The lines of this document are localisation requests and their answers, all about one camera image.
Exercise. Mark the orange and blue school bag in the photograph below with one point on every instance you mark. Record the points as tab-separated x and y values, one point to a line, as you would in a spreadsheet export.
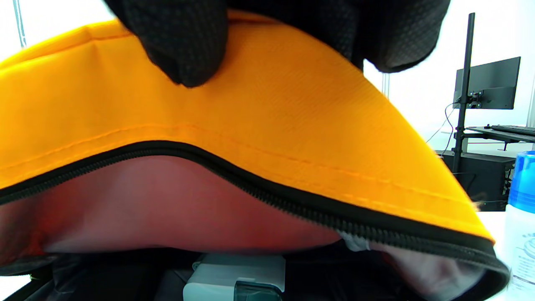
271	108

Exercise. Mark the light blue pencil sharpener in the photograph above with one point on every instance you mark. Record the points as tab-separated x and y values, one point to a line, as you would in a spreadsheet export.
234	280

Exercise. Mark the black monitor on pole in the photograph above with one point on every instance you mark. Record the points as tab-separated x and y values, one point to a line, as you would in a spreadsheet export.
489	83

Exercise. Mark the white spray can blue cap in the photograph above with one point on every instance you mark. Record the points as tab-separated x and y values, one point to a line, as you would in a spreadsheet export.
522	217

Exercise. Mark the person's right hand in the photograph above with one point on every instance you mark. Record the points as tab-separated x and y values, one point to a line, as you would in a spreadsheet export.
184	42

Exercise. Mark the black keyboard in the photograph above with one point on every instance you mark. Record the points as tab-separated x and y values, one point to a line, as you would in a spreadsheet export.
514	129

